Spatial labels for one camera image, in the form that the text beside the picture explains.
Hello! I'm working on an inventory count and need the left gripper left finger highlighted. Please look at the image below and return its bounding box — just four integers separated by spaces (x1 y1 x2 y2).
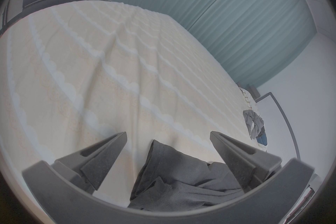
54 132 128 190

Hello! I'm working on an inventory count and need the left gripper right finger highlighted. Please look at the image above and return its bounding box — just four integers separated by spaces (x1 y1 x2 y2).
209 131 282 194

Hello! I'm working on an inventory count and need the black T-shirt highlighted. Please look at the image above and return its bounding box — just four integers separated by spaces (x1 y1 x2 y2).
129 139 246 212

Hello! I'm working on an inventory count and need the bed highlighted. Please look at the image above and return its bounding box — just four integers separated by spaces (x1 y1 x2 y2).
0 0 301 208

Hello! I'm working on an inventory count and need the grey garment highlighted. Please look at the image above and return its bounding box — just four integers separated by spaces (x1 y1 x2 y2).
243 109 265 140

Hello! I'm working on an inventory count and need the white printed pillow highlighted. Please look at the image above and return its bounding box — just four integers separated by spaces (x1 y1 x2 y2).
239 88 263 116

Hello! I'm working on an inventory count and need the grey bedside table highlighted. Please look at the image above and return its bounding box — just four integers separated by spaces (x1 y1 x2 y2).
236 82 260 97

